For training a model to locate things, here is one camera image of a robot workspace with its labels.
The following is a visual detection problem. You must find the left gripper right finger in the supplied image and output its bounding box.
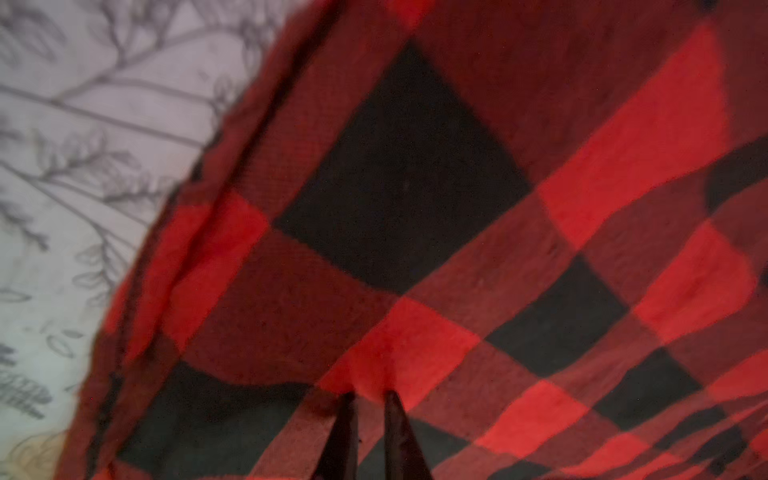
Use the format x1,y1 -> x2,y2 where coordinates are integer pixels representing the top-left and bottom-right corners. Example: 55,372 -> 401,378
384,391 -> 433,480

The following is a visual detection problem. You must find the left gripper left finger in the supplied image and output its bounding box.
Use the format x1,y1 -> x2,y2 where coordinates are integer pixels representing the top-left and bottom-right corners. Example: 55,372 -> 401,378
311,392 -> 359,480

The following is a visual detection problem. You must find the red black plaid shirt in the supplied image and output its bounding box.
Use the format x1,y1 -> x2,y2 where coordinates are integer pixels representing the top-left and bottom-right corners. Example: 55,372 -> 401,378
55,1 -> 767,479

